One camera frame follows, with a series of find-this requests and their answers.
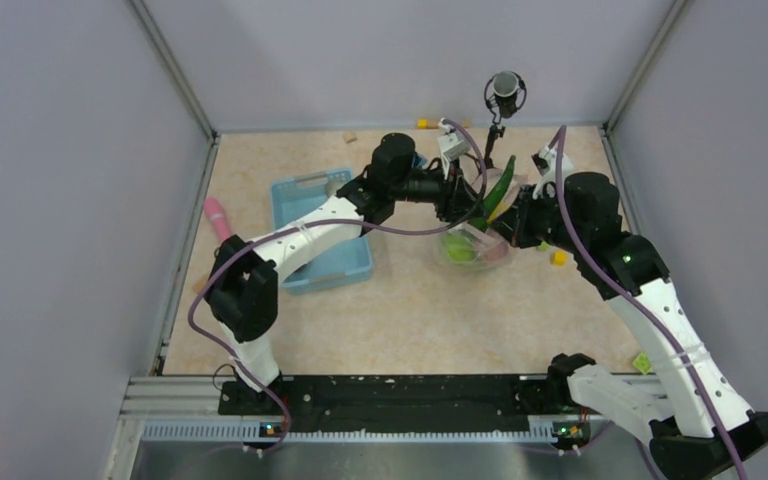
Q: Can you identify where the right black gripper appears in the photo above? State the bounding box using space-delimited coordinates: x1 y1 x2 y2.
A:
490 183 587 254

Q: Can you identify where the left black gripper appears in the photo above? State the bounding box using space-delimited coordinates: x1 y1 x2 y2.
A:
391 155 490 223

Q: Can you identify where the yellow lemon toy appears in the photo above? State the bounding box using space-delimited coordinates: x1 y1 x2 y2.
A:
487 195 516 225

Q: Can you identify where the green cucumber toy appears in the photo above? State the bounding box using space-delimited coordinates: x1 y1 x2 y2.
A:
483 155 517 217

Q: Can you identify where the green lime toy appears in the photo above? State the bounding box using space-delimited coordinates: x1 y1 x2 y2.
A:
442 233 476 264

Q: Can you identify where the clear zip top bag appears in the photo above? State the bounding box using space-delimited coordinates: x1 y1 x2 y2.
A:
433 168 527 272

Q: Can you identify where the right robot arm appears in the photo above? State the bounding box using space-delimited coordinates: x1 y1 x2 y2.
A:
492 172 768 479

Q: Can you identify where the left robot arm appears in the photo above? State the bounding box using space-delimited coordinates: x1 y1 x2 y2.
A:
199 127 487 414

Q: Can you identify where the yellow cube block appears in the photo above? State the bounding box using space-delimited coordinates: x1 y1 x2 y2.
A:
550 250 567 266

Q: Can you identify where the black microphone on tripod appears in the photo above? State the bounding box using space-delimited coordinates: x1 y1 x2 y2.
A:
482 70 528 169

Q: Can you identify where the blue plastic basket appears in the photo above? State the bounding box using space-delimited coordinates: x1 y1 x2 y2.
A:
270 168 373 295

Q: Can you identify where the green studded brick block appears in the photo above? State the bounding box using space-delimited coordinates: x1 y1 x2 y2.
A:
631 352 653 375

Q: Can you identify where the pink cylinder toy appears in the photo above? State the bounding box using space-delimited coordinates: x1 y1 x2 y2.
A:
203 197 233 243

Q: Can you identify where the wooden block left edge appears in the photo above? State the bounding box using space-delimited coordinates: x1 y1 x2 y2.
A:
191 278 208 294

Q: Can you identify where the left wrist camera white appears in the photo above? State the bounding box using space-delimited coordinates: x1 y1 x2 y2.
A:
437 123 471 179

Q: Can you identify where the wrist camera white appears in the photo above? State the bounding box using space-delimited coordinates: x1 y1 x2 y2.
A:
437 123 471 179
531 145 575 200

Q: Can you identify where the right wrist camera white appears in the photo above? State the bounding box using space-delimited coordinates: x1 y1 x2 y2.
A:
531 145 575 200

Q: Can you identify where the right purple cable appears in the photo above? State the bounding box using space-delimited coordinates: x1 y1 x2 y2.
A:
546 125 753 480

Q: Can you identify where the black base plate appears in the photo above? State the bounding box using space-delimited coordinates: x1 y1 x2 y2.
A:
218 374 614 437

